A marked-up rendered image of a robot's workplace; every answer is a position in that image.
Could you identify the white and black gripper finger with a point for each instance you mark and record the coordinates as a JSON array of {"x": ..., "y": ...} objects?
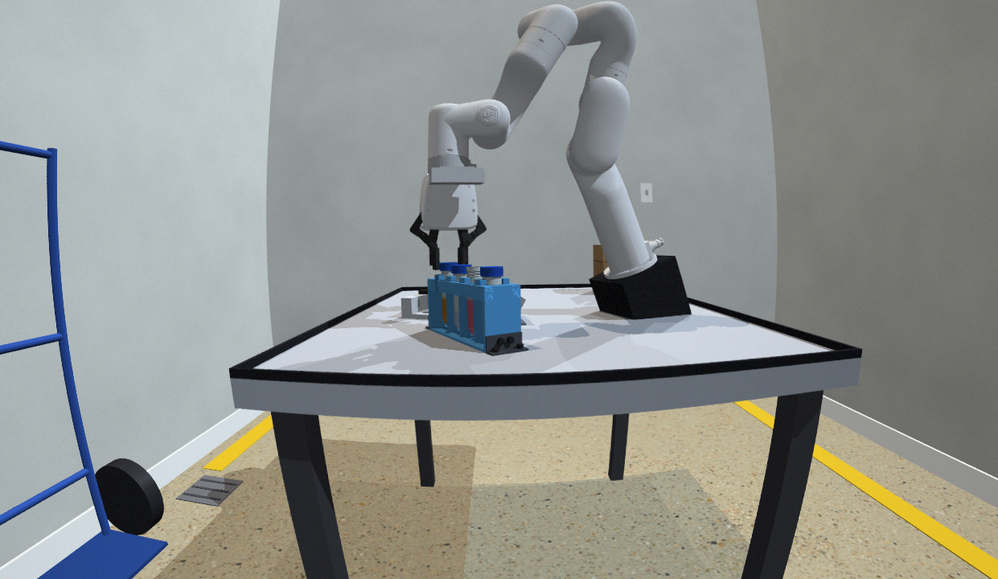
[
  {"x": 466, "y": 239},
  {"x": 430, "y": 240}
]

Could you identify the black table edge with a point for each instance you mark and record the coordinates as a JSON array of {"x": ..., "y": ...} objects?
[{"x": 246, "y": 370}]

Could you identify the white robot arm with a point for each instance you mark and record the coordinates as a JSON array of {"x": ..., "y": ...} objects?
[{"x": 603, "y": 111}]

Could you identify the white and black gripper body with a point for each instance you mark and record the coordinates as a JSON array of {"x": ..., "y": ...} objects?
[{"x": 449, "y": 207}]

